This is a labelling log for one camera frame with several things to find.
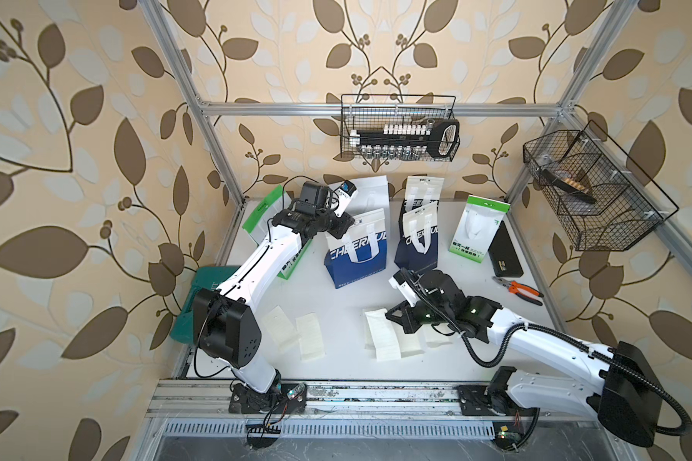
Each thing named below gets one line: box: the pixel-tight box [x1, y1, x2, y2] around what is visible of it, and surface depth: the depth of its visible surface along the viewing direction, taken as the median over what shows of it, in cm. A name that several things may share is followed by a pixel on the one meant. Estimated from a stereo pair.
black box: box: [487, 219, 524, 278], surface depth 103 cm
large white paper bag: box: [346, 174, 391, 225], surface depth 100 cm
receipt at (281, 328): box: [261, 304, 299, 354], surface depth 89 cm
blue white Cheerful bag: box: [323, 207, 388, 290], surface depth 89 cm
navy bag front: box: [394, 200, 440, 270], surface depth 90 cm
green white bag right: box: [448, 194, 511, 265], surface depth 95 cm
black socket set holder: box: [348, 119, 461, 158], surface depth 86 cm
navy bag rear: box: [397, 175, 445, 234], surface depth 98 cm
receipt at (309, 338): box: [295, 312, 327, 362], surface depth 87 cm
